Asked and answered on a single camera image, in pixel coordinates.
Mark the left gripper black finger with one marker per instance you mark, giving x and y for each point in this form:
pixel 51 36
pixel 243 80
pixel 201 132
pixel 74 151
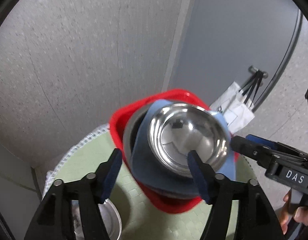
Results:
pixel 238 145

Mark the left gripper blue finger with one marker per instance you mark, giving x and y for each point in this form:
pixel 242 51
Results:
pixel 258 146

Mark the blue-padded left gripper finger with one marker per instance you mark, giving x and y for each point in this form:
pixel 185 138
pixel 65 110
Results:
pixel 53 218
pixel 256 218

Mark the small steel bowl back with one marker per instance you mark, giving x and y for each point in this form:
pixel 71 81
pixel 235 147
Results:
pixel 109 214

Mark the medium steel bowl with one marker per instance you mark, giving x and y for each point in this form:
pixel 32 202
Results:
pixel 179 128

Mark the blue plastic plate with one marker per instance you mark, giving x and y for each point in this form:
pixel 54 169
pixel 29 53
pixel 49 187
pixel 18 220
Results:
pixel 149 171

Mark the large steel bowl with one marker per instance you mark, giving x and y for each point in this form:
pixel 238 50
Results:
pixel 130 132

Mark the red plastic basin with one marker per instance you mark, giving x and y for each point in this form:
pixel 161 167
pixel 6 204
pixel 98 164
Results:
pixel 118 122

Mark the person's hand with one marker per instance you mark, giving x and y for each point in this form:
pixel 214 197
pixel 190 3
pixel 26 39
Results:
pixel 300 215

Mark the white tote bag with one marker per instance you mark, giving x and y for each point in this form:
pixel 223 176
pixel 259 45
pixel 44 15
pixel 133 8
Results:
pixel 237 102

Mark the grey door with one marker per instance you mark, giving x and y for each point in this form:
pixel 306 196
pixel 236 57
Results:
pixel 226 41

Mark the metal door handle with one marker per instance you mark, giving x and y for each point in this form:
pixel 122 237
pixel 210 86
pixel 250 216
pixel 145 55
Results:
pixel 257 71

